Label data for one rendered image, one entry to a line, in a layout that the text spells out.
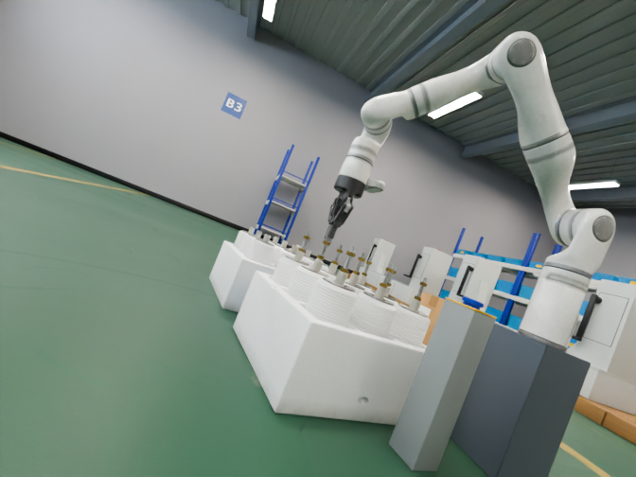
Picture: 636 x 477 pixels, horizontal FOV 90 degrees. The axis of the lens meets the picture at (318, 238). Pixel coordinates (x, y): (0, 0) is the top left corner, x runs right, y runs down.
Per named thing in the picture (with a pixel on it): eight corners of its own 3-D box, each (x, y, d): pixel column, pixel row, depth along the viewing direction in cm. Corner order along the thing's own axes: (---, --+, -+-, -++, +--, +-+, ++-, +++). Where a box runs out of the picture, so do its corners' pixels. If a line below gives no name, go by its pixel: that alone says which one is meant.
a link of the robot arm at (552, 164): (541, 138, 79) (579, 127, 69) (579, 236, 82) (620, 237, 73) (512, 154, 77) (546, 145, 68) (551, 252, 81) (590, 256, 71)
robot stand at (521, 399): (491, 447, 82) (533, 338, 83) (542, 493, 69) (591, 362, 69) (449, 436, 78) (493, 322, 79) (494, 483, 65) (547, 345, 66)
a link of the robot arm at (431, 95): (406, 88, 82) (409, 80, 74) (519, 38, 75) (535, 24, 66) (417, 123, 83) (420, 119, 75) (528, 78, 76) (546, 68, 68)
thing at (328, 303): (280, 348, 71) (310, 273, 71) (316, 356, 75) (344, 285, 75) (295, 371, 62) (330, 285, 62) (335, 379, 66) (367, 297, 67)
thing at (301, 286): (279, 345, 72) (309, 272, 73) (263, 327, 80) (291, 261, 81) (312, 351, 78) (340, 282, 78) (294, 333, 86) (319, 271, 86)
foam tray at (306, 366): (338, 351, 111) (357, 303, 111) (418, 428, 76) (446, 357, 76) (232, 326, 93) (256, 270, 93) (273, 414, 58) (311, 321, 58)
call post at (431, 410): (412, 445, 67) (466, 307, 67) (437, 471, 61) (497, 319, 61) (387, 443, 64) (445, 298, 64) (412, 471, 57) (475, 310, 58)
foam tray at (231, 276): (285, 300, 158) (299, 267, 159) (318, 333, 123) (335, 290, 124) (208, 277, 141) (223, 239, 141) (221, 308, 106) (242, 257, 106)
